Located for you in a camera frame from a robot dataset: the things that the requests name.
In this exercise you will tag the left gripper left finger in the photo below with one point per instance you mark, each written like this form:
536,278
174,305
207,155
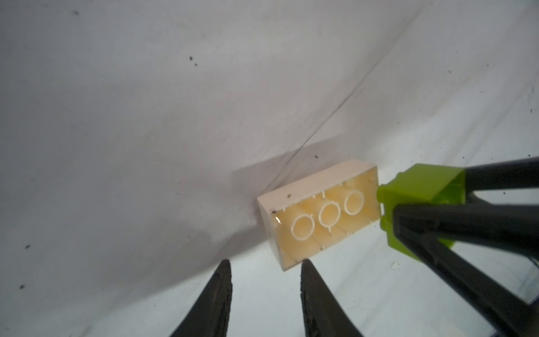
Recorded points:
210,314

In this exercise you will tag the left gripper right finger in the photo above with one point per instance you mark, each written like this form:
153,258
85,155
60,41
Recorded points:
322,314

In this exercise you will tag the cream lego brick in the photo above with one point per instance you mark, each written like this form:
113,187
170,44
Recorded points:
314,213

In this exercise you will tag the lime green lego cube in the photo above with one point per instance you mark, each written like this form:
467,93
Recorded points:
420,184

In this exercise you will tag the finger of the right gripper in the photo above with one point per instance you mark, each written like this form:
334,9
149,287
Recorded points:
507,175
514,228

